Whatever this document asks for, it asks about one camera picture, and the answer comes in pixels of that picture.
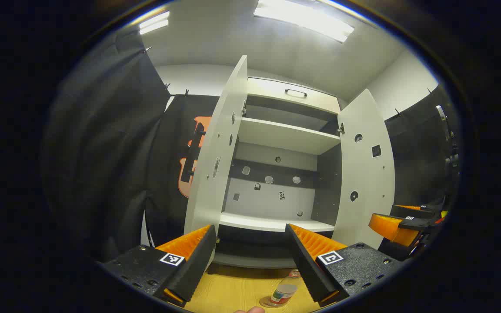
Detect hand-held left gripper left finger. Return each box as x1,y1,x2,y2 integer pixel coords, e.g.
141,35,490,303
97,224,217,308

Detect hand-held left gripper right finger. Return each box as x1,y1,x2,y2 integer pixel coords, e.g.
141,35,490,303
285,223,403,305

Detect clear plastic water bottle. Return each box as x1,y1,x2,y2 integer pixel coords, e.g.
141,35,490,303
259,269,302,308

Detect white cabinet door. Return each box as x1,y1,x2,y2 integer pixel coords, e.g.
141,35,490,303
184,55,249,270
332,89,395,249

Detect white and dark cabinet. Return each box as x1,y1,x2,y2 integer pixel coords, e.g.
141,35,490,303
214,77,342,269

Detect white cabinet shelf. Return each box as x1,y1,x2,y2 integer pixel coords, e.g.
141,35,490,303
238,117,341,156

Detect white cabinet drawer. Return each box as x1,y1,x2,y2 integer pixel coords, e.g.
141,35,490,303
247,77,341,114

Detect small ceiling light panel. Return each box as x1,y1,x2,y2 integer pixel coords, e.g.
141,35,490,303
139,11,170,35

